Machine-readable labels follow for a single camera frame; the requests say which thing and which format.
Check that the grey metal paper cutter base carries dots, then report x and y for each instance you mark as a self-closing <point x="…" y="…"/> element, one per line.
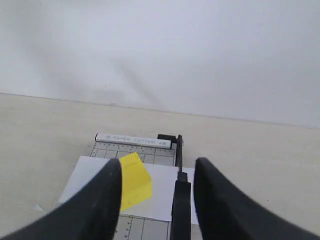
<point x="131" y="227"/>

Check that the black cutter blade arm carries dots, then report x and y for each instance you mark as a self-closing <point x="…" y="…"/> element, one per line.
<point x="180" y="227"/>

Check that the small white paper scrap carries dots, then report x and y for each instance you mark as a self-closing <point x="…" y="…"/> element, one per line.
<point x="38" y="208"/>

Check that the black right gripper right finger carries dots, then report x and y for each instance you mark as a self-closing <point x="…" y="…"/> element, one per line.
<point x="224" y="212"/>

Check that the yellow foam cube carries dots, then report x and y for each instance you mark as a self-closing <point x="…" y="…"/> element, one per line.
<point x="136" y="181"/>

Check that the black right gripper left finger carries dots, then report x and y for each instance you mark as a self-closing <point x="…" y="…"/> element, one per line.
<point x="91" y="214"/>

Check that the white paper sheet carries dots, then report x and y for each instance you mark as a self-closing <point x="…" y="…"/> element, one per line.
<point x="158" y="207"/>

